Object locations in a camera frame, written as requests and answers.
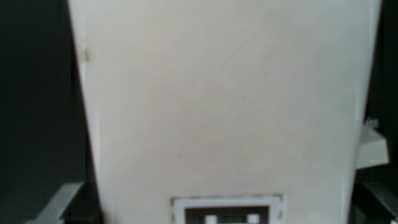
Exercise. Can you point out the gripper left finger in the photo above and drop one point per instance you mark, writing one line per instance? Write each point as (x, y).
(72, 207)

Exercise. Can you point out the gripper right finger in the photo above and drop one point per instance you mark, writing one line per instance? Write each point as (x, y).
(377, 202)

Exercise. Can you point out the white cabinet top block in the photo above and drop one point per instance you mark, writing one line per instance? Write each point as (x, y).
(224, 84)

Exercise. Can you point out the white cabinet body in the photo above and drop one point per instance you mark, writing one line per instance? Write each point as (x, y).
(374, 154)

